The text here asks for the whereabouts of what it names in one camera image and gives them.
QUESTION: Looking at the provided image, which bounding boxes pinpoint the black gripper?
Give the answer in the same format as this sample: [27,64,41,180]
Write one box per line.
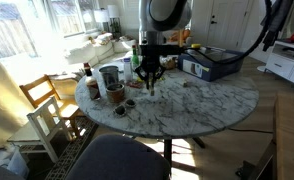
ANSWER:
[135,45,184,91]

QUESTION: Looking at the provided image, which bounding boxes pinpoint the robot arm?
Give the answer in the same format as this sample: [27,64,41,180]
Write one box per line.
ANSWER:
[135,0,192,91]

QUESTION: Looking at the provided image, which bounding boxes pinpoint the small white plastic cup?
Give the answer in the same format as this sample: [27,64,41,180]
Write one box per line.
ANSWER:
[148,90,159,101]

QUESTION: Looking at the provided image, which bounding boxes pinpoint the brown ceramic cup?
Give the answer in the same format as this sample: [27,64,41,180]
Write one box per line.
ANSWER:
[106,84,125,103]

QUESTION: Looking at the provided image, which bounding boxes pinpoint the grey metal cup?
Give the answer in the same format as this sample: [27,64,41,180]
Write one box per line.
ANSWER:
[99,66,119,87]

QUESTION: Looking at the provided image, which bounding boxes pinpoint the green glass bottle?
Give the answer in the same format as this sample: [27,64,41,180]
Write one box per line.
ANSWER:
[131,45,140,69]

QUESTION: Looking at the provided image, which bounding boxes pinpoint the clear plastic bottle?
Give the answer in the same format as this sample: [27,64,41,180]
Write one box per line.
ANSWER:
[123,57,132,83]

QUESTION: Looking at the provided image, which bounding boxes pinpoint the dark blue cardboard box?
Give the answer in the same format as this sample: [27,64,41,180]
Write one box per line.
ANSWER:
[178,48,243,82]

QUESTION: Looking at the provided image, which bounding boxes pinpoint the round marble table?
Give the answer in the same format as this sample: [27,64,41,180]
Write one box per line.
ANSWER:
[75,69,259,159]

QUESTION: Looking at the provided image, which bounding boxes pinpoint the orange stuffed toy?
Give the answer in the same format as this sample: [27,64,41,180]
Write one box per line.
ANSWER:
[168,29,190,42]

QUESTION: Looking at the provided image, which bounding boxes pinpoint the black sunglasses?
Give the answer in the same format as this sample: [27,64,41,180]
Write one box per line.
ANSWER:
[113,99,136,117]

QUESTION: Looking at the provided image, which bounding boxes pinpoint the yellow lidded container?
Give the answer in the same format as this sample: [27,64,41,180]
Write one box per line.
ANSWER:
[191,44,206,50]

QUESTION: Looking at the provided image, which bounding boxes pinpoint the white sofa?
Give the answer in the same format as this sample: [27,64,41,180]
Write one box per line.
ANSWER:
[65,33,137,66]

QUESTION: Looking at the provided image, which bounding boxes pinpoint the brown sauce bottle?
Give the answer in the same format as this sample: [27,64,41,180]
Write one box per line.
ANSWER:
[84,63,100,100]

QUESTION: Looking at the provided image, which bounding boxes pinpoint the white table lamp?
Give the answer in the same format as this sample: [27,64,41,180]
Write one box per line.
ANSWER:
[94,9,109,32]

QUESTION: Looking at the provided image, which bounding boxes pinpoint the brown wooden chair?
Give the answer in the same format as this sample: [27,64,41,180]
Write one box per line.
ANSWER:
[20,75,80,137]

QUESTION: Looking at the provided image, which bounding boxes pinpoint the white wooden chair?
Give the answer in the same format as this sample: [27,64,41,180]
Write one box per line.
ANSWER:
[8,97,72,163]

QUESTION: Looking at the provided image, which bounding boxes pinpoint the white drawer cabinet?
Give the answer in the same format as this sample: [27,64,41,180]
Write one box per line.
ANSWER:
[266,41,294,83]

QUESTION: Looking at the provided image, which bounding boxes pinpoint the hanging dark jacket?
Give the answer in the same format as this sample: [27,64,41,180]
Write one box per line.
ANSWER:
[263,0,293,51]

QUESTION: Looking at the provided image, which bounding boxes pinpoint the wooden bench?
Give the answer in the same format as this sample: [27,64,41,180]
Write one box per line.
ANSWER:
[236,92,294,180]

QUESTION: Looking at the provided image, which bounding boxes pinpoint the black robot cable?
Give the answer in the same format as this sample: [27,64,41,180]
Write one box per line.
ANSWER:
[183,0,274,66]

